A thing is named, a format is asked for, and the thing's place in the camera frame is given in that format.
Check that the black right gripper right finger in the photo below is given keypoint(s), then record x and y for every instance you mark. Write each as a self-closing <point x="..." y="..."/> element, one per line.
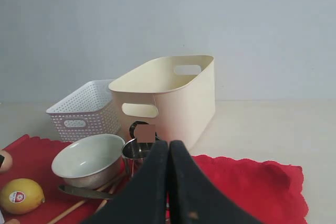
<point x="193" y="198"/>

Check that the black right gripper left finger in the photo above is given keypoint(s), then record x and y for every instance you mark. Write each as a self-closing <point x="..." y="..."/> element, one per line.
<point x="143" y="199"/>

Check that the yellow lemon with sticker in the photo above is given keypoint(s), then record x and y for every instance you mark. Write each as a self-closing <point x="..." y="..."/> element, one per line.
<point x="20" y="196"/>

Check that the brown egg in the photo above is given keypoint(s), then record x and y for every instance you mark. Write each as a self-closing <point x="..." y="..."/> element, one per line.
<point x="6" y="161"/>

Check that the right wooden chopstick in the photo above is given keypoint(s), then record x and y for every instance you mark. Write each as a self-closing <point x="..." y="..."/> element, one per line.
<point x="111" y="191"/>

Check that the wooden chopstick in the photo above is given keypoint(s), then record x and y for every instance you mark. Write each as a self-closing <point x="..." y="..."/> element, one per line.
<point x="80" y="203"/>
<point x="111" y="191"/>

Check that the stainless steel cup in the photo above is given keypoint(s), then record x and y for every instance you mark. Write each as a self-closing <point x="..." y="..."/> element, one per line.
<point x="134" y="154"/>

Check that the silver table knife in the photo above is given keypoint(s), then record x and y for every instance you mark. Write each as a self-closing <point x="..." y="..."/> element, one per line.
<point x="85" y="193"/>

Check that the pale green ceramic bowl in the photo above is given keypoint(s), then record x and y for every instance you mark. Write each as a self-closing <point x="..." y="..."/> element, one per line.
<point x="90" y="162"/>

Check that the red scalloped tablecloth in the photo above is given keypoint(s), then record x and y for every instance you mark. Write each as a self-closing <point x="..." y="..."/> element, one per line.
<point x="270" y="191"/>

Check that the left wooden chopstick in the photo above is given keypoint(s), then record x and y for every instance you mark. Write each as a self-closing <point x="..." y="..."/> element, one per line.
<point x="80" y="203"/>

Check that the white perforated plastic basket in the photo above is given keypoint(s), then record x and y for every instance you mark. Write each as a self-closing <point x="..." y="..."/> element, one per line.
<point x="87" y="111"/>

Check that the cream plastic bin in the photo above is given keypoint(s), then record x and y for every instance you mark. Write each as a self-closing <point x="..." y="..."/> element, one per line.
<point x="175" y="93"/>

